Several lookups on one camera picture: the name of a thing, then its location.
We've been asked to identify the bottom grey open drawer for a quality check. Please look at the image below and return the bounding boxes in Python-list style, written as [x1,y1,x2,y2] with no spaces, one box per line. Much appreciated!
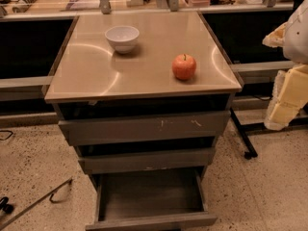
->
[85,167,217,231]

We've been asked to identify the black cable on floor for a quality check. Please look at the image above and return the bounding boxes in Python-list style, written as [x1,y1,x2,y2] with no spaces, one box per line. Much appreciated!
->
[0,129,14,141]

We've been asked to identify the red apple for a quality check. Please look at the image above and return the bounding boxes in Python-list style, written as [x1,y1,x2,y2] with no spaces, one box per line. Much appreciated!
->
[171,54,196,81]

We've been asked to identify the black table leg frame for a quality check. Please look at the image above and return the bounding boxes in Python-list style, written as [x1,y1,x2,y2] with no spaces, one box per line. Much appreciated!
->
[230,109,308,160]

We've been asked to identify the black object on floor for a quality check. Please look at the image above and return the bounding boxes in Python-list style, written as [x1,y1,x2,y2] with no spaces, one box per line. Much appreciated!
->
[0,196,13,214]

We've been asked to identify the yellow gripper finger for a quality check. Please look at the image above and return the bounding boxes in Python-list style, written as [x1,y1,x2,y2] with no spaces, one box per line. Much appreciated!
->
[262,23,287,48]
[264,64,308,131]

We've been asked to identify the white ceramic bowl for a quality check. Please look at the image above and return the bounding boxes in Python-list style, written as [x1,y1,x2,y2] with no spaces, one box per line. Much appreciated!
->
[105,26,140,54]

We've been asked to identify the middle grey drawer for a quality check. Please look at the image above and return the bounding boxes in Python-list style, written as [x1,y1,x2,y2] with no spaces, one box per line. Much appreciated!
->
[79,147,216,174]

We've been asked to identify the top grey drawer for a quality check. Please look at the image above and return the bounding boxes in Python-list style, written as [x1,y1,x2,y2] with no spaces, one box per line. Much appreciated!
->
[59,111,230,146]

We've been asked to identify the grey drawer cabinet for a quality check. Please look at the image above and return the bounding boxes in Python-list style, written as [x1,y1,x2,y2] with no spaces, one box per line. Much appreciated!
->
[43,11,244,231]

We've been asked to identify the metal rod with hook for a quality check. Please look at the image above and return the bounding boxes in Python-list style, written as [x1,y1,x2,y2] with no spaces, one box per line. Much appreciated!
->
[0,177,73,231]

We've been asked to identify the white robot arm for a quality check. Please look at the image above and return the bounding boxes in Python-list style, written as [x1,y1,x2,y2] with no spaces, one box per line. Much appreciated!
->
[262,0,308,131]

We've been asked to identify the purple white flat packet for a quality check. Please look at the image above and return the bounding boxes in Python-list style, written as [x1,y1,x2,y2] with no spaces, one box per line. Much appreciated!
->
[65,0,101,12]

